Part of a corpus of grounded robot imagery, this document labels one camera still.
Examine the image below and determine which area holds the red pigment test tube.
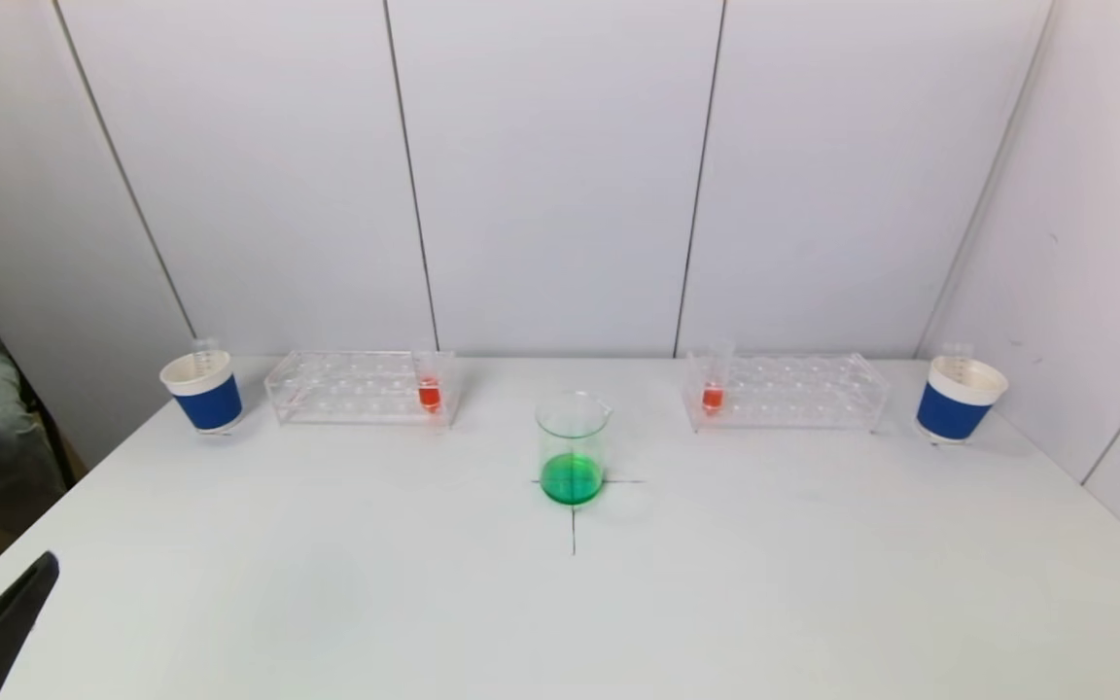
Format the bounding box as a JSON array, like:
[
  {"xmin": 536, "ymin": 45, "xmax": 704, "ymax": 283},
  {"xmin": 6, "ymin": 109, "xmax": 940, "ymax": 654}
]
[
  {"xmin": 412, "ymin": 350, "xmax": 444, "ymax": 415},
  {"xmin": 701, "ymin": 338, "xmax": 738, "ymax": 417}
]

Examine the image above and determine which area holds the clear acrylic test tube rack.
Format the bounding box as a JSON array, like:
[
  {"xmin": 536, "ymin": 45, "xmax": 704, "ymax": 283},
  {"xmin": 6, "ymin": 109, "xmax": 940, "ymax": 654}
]
[
  {"xmin": 264, "ymin": 350, "xmax": 460, "ymax": 429},
  {"xmin": 683, "ymin": 352, "xmax": 892, "ymax": 435}
]

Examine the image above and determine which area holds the blue sleeved paper cup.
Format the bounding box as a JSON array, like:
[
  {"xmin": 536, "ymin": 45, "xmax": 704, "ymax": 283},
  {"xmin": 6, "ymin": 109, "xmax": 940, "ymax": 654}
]
[
  {"xmin": 159, "ymin": 350, "xmax": 244, "ymax": 435},
  {"xmin": 915, "ymin": 355, "xmax": 1009, "ymax": 446}
]

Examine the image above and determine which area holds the clear glass beaker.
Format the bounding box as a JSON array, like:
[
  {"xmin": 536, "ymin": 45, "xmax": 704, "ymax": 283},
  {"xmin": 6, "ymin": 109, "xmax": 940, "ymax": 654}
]
[{"xmin": 535, "ymin": 391, "xmax": 614, "ymax": 508}]

